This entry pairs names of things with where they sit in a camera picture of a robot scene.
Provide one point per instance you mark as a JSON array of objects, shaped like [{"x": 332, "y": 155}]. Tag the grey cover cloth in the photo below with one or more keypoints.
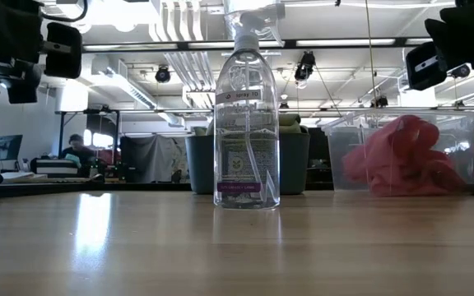
[{"x": 150, "y": 156}]

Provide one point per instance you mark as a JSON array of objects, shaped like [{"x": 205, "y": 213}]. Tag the black hanging spotlight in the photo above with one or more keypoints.
[
  {"x": 462, "y": 71},
  {"x": 163, "y": 75},
  {"x": 379, "y": 102},
  {"x": 305, "y": 66}
]

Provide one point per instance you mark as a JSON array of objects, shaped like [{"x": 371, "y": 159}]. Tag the teal plastic basket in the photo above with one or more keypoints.
[{"x": 294, "y": 164}]

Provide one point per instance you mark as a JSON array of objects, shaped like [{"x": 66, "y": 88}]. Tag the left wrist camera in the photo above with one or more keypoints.
[{"x": 64, "y": 53}]

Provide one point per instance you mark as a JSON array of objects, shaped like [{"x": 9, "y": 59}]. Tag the clear spray bottle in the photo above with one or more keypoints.
[{"x": 245, "y": 164}]

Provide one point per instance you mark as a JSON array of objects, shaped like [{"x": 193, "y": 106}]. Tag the clear plastic bin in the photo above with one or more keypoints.
[{"x": 335, "y": 164}]

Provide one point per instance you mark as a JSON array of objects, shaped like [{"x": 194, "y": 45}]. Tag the black aluminium table frame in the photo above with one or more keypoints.
[{"x": 97, "y": 187}]

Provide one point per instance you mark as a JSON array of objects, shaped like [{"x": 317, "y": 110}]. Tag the black metal rack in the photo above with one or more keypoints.
[{"x": 61, "y": 135}]

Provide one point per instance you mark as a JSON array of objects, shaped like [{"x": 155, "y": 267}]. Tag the black white striped case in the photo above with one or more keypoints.
[{"x": 56, "y": 168}]

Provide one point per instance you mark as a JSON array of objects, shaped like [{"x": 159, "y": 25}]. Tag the person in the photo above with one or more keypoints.
[{"x": 78, "y": 154}]

